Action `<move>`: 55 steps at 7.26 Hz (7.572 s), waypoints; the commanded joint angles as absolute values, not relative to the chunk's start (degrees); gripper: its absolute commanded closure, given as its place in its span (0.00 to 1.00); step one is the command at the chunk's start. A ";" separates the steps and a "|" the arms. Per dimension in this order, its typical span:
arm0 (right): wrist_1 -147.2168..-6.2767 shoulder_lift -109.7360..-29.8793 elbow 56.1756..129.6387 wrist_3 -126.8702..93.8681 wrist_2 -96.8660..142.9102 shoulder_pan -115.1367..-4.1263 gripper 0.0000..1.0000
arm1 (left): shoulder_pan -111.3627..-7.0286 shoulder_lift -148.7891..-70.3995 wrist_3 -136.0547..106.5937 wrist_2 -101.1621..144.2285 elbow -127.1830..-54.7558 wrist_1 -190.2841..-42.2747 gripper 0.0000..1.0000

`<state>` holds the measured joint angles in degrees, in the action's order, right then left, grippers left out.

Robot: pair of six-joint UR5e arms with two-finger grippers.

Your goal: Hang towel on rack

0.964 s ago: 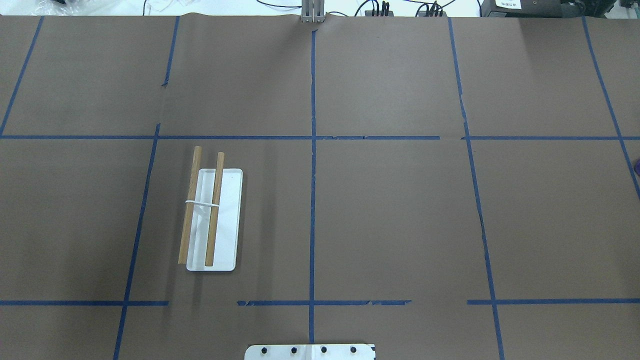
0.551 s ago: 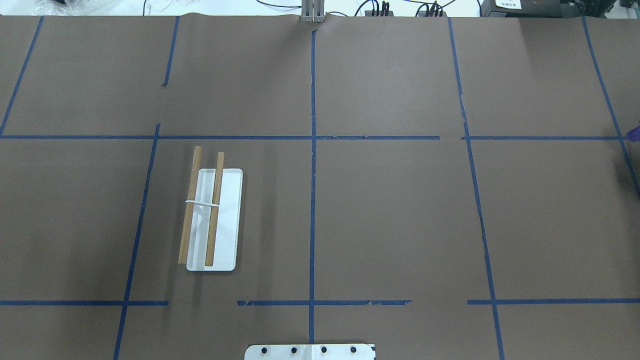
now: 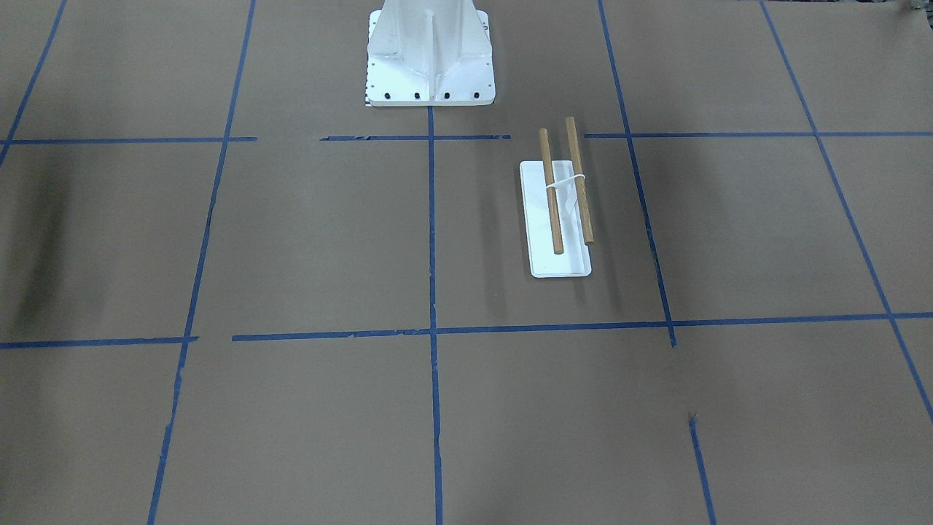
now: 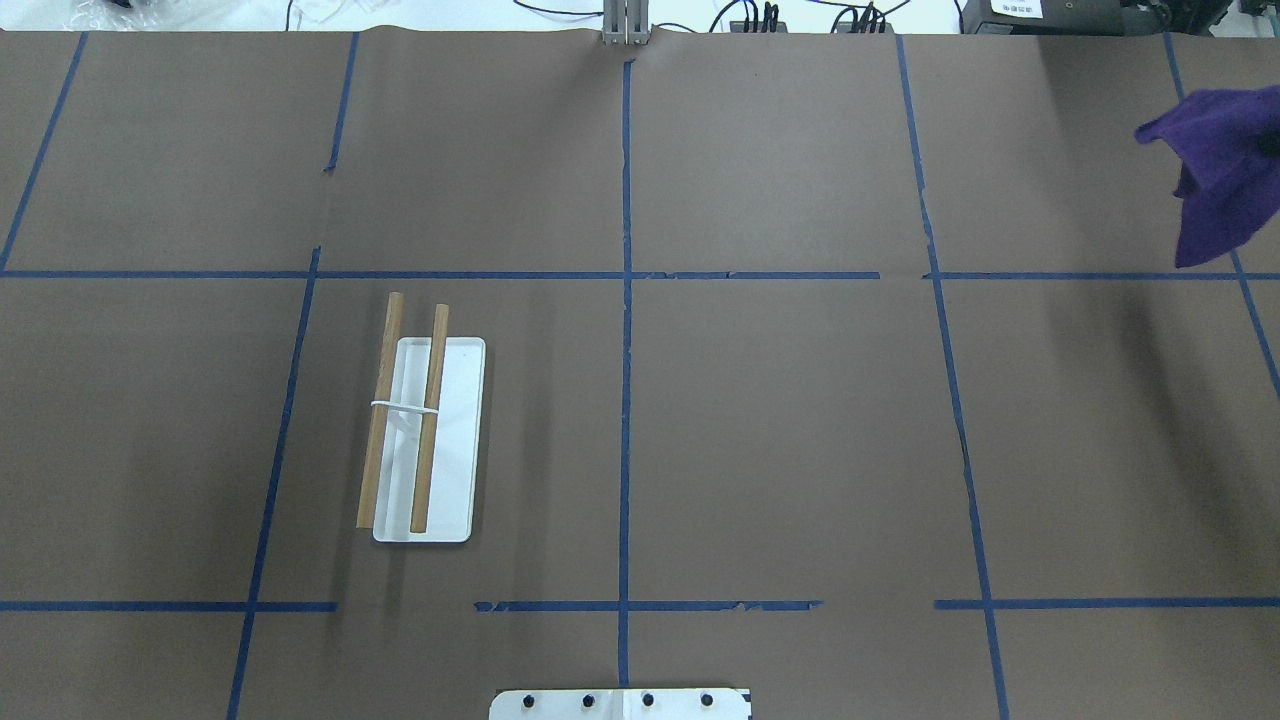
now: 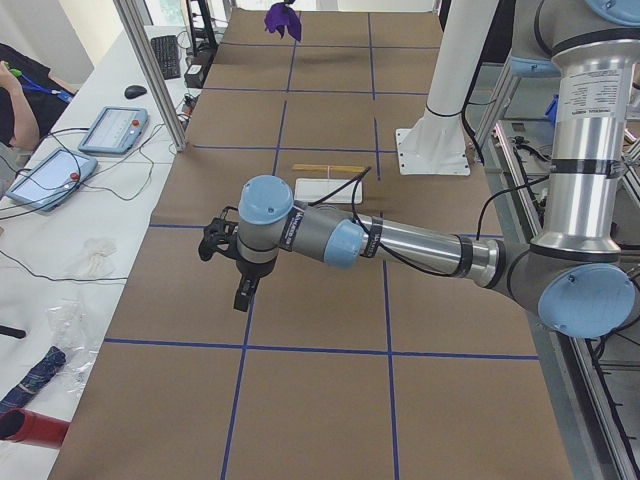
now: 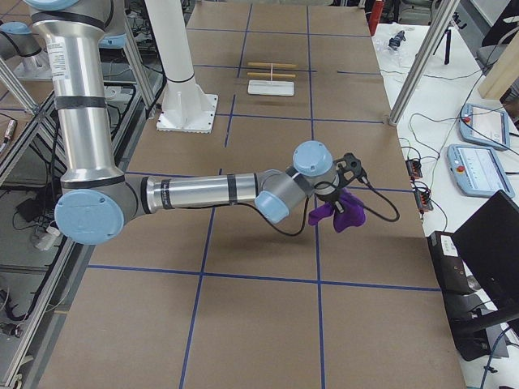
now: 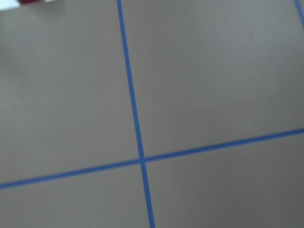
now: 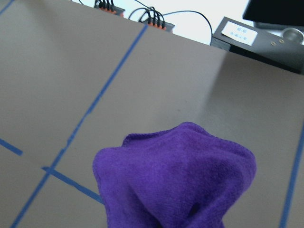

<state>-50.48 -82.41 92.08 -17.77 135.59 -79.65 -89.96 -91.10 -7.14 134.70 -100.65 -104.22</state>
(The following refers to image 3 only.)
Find wooden rack rod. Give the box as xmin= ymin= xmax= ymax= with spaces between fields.
xmin=539 ymin=128 xmax=564 ymax=255
xmin=564 ymin=116 xmax=596 ymax=246

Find white towel rack base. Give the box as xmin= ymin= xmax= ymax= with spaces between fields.
xmin=519 ymin=159 xmax=592 ymax=279

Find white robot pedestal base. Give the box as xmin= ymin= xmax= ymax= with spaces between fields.
xmin=364 ymin=1 xmax=496 ymax=107

